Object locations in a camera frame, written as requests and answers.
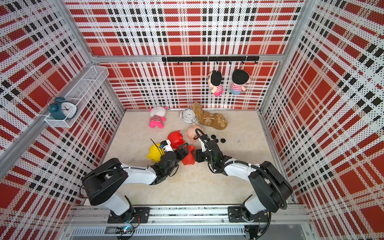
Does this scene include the white alarm clock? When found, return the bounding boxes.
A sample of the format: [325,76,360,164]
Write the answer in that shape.
[179,108,198,124]

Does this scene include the brown teddy bear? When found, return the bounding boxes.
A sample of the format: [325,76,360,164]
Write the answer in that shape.
[192,102,228,130]

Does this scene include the hanging doll blue pants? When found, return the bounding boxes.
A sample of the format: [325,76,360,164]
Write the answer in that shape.
[230,69,250,95]

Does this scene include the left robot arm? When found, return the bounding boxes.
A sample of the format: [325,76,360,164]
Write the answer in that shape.
[80,141,189,223]

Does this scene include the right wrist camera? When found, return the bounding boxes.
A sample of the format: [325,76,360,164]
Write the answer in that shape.
[199,140,207,153]

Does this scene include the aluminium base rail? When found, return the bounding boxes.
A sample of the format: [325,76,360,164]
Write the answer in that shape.
[59,204,317,240]

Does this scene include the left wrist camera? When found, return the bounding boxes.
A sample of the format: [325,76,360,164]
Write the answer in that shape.
[160,140,174,152]

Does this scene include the teal alarm clock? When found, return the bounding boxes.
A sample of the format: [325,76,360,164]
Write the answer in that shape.
[48,97,78,120]

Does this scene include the white wire shelf basket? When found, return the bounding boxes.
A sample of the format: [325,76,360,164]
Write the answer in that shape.
[45,66,109,128]

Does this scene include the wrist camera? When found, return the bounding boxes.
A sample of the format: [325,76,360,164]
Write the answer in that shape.
[199,140,207,153]
[160,140,174,152]

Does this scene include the black hook rail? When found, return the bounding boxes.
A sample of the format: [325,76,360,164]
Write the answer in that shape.
[162,56,260,64]

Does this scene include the red piggy bank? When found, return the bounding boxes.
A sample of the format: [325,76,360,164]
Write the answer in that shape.
[168,131,185,149]
[182,146,196,166]

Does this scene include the yellow piggy bank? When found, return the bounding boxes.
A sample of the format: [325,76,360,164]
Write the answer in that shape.
[147,144,165,163]

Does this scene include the hanging doll pink outfit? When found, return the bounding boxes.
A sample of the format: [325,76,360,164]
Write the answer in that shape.
[208,70,223,97]

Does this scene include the green circuit board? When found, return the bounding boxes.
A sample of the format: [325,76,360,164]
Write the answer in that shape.
[115,224,136,236]

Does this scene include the pink white plush pig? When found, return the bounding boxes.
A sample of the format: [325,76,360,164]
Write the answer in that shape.
[149,106,168,129]

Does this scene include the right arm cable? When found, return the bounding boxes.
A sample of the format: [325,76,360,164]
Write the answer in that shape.
[194,128,295,238]

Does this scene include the pink piggy bank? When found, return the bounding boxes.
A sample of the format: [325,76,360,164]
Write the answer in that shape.
[186,124,203,143]

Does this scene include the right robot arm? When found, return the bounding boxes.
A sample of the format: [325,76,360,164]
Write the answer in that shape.
[195,140,293,222]

